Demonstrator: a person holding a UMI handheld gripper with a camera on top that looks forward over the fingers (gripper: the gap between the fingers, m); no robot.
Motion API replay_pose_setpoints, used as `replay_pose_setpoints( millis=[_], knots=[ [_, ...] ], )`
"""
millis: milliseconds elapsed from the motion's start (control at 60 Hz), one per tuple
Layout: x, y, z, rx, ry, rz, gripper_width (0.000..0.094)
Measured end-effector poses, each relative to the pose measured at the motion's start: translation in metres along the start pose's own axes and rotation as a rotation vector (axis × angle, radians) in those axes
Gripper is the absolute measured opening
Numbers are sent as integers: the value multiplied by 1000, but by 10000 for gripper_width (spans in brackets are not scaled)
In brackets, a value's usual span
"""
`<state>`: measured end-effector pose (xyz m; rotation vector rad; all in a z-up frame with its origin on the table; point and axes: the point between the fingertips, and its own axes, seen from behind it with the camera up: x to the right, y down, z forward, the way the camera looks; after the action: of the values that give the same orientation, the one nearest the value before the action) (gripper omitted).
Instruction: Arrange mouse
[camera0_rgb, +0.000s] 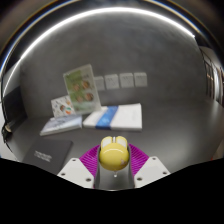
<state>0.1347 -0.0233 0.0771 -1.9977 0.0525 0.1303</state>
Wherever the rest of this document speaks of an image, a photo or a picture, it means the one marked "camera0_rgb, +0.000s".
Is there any white colourful sticker card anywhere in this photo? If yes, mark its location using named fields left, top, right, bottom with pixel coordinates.
left=50, top=94, right=76, bottom=119

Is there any black cable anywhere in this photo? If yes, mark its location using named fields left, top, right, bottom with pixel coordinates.
left=0, top=76, right=14, bottom=143

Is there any grey striped booklet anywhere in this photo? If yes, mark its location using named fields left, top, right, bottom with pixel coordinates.
left=39, top=114, right=83, bottom=137

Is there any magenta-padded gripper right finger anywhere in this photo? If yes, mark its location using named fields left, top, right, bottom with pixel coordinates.
left=128, top=143, right=172, bottom=189

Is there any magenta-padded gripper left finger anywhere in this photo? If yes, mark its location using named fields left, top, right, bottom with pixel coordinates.
left=57, top=144, right=102, bottom=190

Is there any white box with blue band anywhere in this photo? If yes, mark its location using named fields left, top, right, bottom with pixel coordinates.
left=82, top=102, right=143, bottom=132

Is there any green food poster sheet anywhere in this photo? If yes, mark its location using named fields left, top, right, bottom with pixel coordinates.
left=62, top=63, right=102, bottom=115

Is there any yellow rabbit-shaped computer mouse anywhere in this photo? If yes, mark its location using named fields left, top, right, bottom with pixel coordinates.
left=98, top=135, right=131, bottom=178

